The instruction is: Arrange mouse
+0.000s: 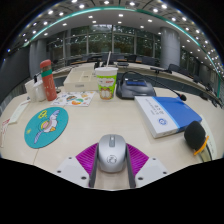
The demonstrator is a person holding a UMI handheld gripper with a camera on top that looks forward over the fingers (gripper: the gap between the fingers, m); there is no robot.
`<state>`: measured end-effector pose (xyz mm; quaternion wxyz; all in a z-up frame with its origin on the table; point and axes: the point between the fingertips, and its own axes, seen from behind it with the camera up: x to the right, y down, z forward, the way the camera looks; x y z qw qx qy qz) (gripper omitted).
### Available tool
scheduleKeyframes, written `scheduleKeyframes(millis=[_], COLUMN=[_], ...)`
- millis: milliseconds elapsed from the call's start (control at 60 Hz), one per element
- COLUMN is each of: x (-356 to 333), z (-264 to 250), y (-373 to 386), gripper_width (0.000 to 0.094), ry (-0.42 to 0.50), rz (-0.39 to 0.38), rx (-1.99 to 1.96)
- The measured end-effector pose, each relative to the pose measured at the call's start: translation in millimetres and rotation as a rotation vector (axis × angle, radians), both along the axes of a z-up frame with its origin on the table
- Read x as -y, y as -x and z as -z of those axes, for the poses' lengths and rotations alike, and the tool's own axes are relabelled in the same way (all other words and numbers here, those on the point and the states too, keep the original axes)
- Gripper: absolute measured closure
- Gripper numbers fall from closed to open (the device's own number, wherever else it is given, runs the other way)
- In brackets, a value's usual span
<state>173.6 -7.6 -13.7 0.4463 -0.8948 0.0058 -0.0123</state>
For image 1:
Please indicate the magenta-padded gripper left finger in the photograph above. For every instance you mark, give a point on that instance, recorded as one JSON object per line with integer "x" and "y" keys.
{"x": 71, "y": 170}

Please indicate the colourful sticker sheet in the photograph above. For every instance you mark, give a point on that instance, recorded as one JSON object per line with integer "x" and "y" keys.
{"x": 73, "y": 99}

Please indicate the red and white leaflet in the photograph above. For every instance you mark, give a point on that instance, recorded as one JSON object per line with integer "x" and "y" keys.
{"x": 4, "y": 131}

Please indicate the dark grey gooseneck microphone unit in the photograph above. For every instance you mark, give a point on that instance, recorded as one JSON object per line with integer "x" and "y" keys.
{"x": 135, "y": 89}

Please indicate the stack of white paper cups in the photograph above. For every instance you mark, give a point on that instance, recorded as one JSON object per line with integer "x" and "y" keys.
{"x": 30, "y": 91}

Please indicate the long curved conference desk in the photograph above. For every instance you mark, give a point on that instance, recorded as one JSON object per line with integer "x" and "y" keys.
{"x": 140, "y": 67}

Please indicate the ceiling lights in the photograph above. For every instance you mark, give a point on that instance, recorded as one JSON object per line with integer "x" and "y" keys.
{"x": 120, "y": 15}

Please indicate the round teal cartoon mouse pad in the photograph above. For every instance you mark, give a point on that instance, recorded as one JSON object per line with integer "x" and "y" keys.
{"x": 46, "y": 128}

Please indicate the blue and white book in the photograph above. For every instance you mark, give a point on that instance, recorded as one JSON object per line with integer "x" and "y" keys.
{"x": 168, "y": 115}

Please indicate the silver computer mouse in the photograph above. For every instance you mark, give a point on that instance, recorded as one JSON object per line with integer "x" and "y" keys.
{"x": 112, "y": 153}

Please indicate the red bottle with green band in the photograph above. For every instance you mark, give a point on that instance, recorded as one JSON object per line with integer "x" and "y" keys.
{"x": 49, "y": 83}

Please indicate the beige compartment box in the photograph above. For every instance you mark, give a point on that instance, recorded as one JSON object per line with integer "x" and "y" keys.
{"x": 80, "y": 81}

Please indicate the white paper sheet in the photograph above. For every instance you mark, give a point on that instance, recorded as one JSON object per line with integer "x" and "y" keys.
{"x": 210, "y": 143}

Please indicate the black handheld microphone, yellow band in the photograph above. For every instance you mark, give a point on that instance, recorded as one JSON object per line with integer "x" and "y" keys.
{"x": 194, "y": 135}

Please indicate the dark conference chairs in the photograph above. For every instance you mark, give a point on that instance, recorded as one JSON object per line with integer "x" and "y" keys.
{"x": 148, "y": 60}

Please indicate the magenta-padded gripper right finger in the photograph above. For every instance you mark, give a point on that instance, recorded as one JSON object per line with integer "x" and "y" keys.
{"x": 151, "y": 170}

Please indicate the green cartoon paper cup with straw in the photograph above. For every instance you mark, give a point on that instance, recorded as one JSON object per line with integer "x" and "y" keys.
{"x": 107, "y": 83}

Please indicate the white lidded mug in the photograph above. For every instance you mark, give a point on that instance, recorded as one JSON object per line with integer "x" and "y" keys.
{"x": 40, "y": 91}

